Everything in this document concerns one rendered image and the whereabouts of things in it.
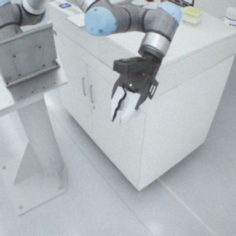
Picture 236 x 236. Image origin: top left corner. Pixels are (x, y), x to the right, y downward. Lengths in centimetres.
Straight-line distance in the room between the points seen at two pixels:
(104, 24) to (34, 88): 52
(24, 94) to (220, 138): 151
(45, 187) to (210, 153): 120
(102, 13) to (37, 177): 132
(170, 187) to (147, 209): 22
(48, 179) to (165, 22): 131
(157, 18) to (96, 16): 17
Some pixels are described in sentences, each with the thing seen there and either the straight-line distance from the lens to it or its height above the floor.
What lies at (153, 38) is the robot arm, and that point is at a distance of 65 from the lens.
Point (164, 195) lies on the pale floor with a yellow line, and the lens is 162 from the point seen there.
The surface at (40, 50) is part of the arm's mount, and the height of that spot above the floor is 93.
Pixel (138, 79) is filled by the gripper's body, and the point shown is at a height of 106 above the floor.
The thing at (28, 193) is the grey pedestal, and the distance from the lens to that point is 168.
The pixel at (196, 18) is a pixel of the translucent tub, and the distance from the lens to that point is 117.
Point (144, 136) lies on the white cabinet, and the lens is 110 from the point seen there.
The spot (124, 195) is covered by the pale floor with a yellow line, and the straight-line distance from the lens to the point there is 159.
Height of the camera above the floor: 143
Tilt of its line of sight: 46 degrees down
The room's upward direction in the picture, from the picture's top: straight up
